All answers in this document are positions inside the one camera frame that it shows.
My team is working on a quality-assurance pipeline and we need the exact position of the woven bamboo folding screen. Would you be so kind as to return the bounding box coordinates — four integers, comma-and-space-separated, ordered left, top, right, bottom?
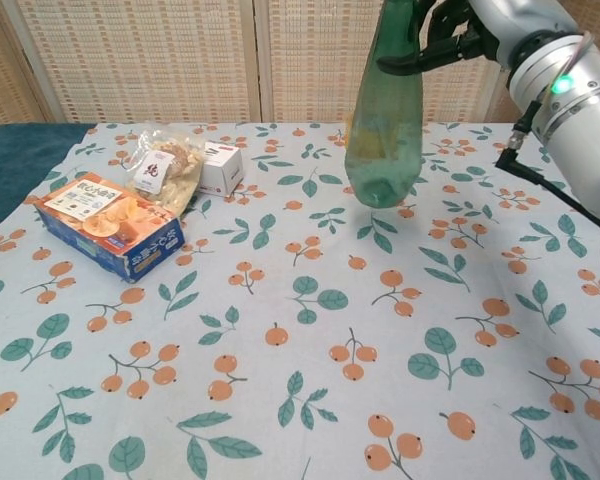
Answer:
0, 0, 600, 126

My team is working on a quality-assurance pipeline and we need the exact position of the clear bag of snacks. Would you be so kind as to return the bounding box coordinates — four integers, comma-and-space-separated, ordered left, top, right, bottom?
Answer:
124, 126, 206, 220

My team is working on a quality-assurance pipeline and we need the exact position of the green plastic spray bottle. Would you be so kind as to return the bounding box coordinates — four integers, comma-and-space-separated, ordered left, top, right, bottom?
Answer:
343, 0, 425, 209

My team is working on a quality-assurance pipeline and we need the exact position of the small white cardboard box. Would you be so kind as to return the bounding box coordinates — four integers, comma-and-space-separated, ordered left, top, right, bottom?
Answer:
199, 140, 245, 196

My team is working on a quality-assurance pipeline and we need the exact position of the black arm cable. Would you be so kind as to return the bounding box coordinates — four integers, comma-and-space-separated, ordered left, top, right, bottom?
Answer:
495, 99, 600, 232

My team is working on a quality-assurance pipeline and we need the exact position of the fruit print tablecloth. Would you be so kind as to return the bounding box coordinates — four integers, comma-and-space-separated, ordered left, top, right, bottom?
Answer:
0, 121, 600, 480

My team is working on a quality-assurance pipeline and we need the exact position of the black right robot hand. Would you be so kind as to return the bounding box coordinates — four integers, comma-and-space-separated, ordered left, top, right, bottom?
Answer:
376, 0, 502, 76

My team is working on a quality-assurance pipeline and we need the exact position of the orange and blue snack box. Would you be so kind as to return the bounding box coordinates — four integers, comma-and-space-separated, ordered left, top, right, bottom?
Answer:
33, 171, 186, 285

